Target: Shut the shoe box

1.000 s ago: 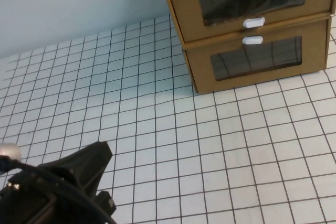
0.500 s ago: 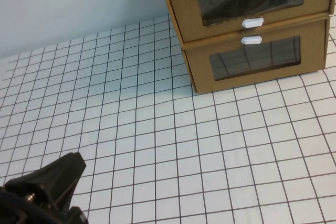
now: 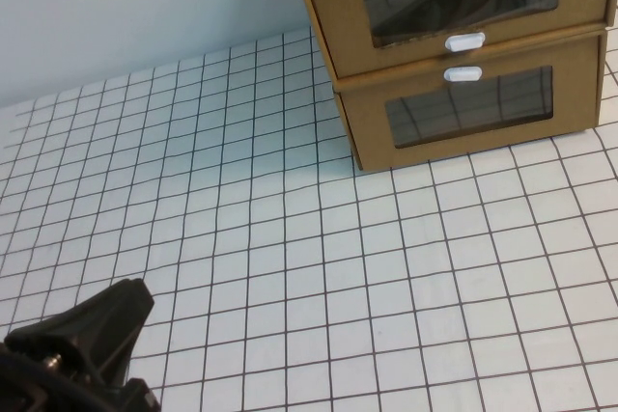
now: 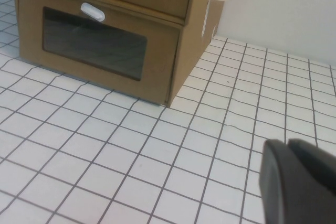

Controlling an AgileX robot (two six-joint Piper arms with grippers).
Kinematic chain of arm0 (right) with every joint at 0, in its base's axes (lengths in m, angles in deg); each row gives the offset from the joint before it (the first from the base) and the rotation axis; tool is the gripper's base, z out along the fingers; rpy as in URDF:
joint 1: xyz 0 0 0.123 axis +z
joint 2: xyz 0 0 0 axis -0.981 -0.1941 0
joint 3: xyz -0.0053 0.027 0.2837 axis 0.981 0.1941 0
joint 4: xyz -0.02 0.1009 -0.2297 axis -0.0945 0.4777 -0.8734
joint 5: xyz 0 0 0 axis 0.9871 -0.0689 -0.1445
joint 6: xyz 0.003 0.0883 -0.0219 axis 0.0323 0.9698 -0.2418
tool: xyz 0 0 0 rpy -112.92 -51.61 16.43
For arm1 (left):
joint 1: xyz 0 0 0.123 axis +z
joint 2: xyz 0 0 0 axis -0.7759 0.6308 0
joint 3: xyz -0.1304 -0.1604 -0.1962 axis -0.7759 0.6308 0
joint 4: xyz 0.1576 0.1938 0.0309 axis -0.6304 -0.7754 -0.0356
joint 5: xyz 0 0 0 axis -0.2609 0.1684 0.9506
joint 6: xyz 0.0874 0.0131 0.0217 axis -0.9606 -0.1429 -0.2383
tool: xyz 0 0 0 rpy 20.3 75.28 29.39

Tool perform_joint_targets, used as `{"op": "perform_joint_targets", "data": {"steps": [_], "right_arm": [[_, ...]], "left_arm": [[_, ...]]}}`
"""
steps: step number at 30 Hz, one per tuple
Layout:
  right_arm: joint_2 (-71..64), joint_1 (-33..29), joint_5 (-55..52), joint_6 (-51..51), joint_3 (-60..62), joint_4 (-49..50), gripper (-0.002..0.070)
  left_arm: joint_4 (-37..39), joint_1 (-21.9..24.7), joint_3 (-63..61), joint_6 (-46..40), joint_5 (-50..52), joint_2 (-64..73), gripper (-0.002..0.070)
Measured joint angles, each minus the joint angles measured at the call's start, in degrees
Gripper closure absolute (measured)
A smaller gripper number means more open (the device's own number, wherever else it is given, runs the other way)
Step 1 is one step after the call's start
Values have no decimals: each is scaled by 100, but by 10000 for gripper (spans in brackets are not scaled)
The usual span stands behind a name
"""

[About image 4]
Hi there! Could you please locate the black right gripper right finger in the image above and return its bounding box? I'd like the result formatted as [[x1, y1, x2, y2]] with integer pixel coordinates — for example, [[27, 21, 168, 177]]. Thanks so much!
[[287, 137, 336, 196]]

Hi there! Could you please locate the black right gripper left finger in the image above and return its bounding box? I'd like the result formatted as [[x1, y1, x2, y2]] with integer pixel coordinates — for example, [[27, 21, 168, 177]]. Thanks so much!
[[258, 138, 336, 224]]

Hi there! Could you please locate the white black-grid tablecloth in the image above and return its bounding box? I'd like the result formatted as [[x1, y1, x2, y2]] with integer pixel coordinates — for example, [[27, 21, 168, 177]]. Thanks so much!
[[0, 0, 336, 224]]

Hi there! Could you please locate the white plastic drawer handle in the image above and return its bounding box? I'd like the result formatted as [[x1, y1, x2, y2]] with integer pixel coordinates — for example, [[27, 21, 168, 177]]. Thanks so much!
[[80, 2, 106, 23]]

